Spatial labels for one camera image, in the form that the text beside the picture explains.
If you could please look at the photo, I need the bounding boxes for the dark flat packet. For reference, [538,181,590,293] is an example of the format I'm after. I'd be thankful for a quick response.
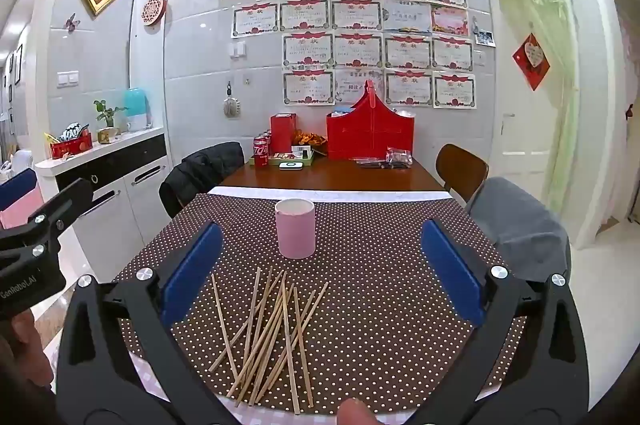
[356,158,411,170]

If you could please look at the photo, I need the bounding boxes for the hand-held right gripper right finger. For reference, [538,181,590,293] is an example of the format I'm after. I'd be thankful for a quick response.
[407,219,591,425]

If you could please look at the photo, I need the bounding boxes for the grey cloth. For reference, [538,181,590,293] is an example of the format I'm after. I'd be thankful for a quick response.
[465,178,572,286]

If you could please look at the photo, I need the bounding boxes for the person's left hand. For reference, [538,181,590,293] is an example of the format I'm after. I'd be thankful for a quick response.
[0,307,53,388]

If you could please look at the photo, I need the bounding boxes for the brown polka dot tablecloth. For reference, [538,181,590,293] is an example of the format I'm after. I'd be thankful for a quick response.
[112,192,526,416]

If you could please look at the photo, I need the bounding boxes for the pile of wooden chopsticks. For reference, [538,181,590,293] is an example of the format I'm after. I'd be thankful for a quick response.
[209,267,331,416]

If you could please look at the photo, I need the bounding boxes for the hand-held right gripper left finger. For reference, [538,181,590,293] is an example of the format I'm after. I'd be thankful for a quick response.
[54,221,241,425]

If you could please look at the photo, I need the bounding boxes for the black and white sideboard cabinet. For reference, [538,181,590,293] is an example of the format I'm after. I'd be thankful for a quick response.
[35,125,173,271]

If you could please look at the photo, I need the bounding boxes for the red heart wall decoration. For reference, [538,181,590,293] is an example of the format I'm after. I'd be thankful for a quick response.
[511,32,551,91]

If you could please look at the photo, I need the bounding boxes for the pink cup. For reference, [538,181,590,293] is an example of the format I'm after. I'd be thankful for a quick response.
[275,199,317,260]

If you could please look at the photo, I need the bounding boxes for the blue panel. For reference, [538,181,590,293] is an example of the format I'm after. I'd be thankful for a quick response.
[0,168,40,212]

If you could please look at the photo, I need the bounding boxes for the pink storage box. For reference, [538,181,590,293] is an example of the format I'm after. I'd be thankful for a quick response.
[0,192,46,231]

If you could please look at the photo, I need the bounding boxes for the grey hanging ornament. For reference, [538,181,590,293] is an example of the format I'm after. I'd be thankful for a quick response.
[222,80,242,118]

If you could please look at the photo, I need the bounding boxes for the potted green plant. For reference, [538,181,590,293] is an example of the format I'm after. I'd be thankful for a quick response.
[94,100,128,143]

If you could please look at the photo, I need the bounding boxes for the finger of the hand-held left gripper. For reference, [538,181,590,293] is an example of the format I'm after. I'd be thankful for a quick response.
[0,178,96,262]

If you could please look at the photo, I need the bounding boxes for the black white patterned item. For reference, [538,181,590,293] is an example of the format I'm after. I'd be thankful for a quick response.
[59,122,91,143]

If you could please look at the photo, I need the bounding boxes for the wall of award certificates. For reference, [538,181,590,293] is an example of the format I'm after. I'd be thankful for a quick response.
[231,0,477,110]

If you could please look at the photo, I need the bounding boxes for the person's right hand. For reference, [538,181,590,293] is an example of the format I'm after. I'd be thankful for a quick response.
[337,397,377,425]

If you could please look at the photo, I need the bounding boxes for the green box of small things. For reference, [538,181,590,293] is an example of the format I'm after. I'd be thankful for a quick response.
[268,145,316,167]

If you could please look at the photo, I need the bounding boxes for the wooden dining table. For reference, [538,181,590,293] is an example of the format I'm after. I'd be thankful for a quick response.
[217,155,453,193]

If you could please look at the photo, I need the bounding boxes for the clear plastic bag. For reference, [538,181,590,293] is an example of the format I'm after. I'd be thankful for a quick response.
[385,146,415,167]

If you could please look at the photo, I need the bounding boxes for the teal humidifier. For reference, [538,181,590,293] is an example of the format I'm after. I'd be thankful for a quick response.
[124,88,151,132]

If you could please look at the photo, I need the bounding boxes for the red round hanging ornament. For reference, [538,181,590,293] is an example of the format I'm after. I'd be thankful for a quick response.
[141,0,168,27]

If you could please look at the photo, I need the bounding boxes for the green curtain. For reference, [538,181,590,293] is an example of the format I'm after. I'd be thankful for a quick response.
[482,0,581,216]

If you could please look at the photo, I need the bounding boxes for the brown wooden chair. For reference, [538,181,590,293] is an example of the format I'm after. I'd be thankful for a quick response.
[435,144,490,203]

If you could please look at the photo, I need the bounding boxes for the black jacket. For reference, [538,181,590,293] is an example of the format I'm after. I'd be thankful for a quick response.
[159,141,246,218]

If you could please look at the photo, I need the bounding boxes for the white door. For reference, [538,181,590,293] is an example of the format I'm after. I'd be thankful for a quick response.
[492,0,561,206]

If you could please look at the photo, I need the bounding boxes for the red gift bag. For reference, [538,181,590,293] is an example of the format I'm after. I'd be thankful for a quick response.
[326,81,390,162]

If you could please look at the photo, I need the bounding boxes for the orange snack packets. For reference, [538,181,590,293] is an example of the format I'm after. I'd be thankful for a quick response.
[292,130,328,147]

